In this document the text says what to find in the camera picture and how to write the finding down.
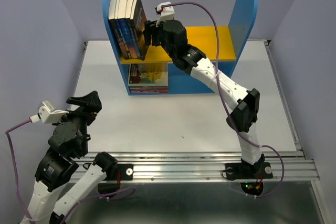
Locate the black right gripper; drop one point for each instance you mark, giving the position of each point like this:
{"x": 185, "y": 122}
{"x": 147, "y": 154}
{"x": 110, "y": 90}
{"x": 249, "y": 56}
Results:
{"x": 149, "y": 27}

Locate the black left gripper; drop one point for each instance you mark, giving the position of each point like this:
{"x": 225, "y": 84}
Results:
{"x": 91, "y": 101}

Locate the Three Days to See book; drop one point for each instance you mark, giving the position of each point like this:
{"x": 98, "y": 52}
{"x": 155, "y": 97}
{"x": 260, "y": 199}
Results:
{"x": 141, "y": 19}

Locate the Huckleberry Finn paperback book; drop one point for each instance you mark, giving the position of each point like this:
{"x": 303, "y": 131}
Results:
{"x": 148, "y": 74}

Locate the Nineteen Eighty-Four book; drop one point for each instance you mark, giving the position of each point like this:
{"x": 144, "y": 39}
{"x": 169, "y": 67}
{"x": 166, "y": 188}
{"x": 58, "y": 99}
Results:
{"x": 133, "y": 22}

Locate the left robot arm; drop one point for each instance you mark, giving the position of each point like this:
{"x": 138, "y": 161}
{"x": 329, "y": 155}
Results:
{"x": 52, "y": 175}

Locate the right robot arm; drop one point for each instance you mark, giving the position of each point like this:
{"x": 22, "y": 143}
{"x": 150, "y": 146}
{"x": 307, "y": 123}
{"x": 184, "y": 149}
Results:
{"x": 241, "y": 104}

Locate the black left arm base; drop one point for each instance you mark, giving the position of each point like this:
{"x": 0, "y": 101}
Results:
{"x": 112, "y": 183}

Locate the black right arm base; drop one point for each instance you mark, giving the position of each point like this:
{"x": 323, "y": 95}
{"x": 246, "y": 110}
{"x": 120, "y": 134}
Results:
{"x": 240, "y": 171}

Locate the upright book on shelf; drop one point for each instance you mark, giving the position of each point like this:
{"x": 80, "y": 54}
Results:
{"x": 114, "y": 26}
{"x": 120, "y": 9}

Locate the pink spine Roald Dahl book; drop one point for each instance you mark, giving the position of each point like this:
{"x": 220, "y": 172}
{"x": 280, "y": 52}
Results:
{"x": 148, "y": 89}

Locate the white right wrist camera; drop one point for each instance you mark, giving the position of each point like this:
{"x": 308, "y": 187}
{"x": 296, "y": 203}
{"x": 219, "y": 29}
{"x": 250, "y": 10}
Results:
{"x": 165, "y": 11}

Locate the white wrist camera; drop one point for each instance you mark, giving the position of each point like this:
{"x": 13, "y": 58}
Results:
{"x": 165, "y": 11}
{"x": 47, "y": 113}

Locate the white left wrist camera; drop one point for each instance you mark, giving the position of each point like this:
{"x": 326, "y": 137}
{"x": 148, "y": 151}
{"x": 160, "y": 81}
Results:
{"x": 47, "y": 113}

